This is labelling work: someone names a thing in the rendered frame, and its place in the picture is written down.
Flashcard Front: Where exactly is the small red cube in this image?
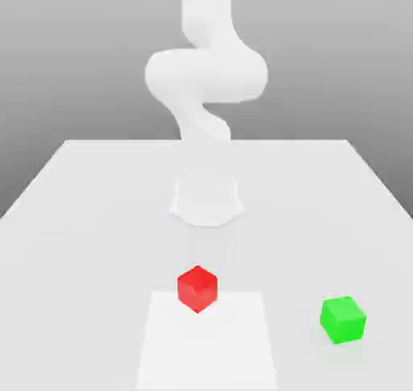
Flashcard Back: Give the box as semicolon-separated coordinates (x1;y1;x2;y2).
176;264;219;314

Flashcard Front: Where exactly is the small green cube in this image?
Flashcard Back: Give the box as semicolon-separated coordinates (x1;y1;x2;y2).
319;295;368;346

